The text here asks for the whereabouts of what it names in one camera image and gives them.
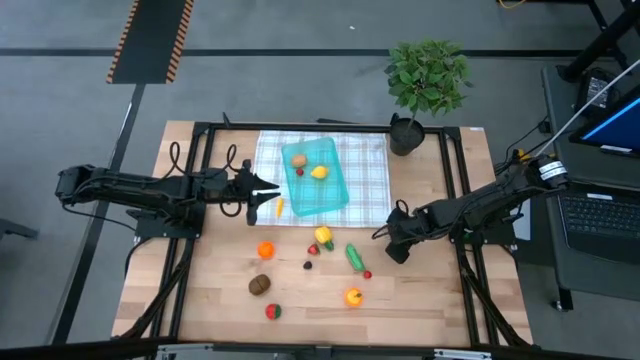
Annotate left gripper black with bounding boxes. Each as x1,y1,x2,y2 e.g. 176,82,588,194
222,158,281,227

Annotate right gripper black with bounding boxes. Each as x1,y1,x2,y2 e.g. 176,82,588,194
371,204,419,265

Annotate green toy cucumber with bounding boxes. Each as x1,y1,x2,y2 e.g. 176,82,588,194
344,243,366,273

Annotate yellow toy bell pepper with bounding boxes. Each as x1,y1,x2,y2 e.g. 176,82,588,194
314,225,335,252

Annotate brown toy kiwi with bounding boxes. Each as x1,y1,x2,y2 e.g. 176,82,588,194
248,273,272,297

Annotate teal translucent plastic container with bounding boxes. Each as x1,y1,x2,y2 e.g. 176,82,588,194
280,136,350,218

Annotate white plaid cloth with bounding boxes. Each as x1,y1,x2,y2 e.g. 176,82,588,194
248,129,394,229

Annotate orange toy fruit with stem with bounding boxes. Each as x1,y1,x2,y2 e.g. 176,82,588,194
343,287,365,308

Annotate black plant pot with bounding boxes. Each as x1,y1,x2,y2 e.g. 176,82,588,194
388,112,427,157

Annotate green leafy potted tree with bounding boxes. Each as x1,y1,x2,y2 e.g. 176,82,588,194
383,39,474,119

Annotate black ramp orange stripes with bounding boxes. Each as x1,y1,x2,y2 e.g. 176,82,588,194
105,0,195,85

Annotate black laptop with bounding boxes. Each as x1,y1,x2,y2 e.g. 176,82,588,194
549,179,640,266

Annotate white slanted pole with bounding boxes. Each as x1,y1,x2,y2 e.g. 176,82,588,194
522,57,640,171

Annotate grey chair leg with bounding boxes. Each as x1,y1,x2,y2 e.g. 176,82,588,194
0,218,40,241

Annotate black power brick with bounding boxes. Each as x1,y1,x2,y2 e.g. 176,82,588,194
574,68,619,119

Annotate black monitor blue screen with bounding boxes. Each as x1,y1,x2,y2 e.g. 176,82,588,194
569,84,640,160

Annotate black stand legs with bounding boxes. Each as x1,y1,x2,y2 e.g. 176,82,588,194
557,0,640,84

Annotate black metal table frame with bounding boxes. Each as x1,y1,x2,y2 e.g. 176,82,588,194
112,112,534,360

